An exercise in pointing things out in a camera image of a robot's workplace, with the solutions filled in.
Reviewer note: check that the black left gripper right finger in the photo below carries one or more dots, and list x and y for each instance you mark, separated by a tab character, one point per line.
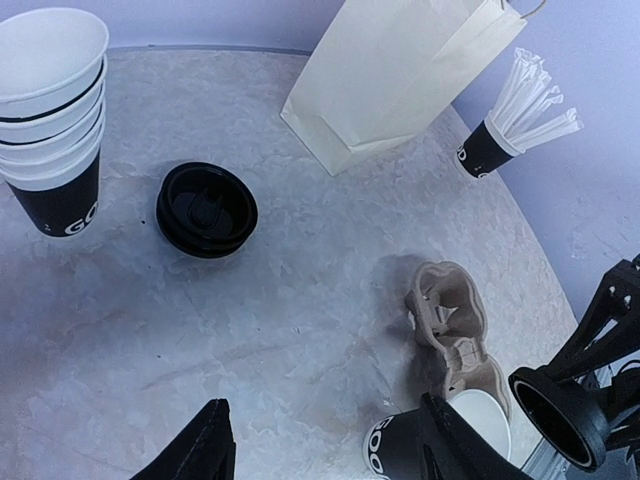
449	448

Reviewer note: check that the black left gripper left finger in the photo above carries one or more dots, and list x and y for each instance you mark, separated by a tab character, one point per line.
204	449

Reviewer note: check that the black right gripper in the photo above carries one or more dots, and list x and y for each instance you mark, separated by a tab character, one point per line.
608	332

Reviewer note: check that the black paper coffee cup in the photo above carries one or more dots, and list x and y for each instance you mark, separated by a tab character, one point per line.
391	447

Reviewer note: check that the brown pulp cup carrier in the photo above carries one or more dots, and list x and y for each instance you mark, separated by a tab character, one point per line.
450	319

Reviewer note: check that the stack of black lids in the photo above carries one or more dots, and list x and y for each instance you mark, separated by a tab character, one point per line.
205	210

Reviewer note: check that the black cup lid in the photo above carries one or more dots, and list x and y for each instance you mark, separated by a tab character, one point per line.
565	414

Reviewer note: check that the black cup holding straws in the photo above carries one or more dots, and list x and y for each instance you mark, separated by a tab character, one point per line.
484	151

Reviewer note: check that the wrapped white straws bundle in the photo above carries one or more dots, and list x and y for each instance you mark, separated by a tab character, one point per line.
525	96

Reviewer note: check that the cream paper bag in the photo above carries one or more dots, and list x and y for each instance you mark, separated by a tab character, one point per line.
384	70

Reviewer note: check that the stack of paper cups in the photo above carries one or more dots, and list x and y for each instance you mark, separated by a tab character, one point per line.
53	109

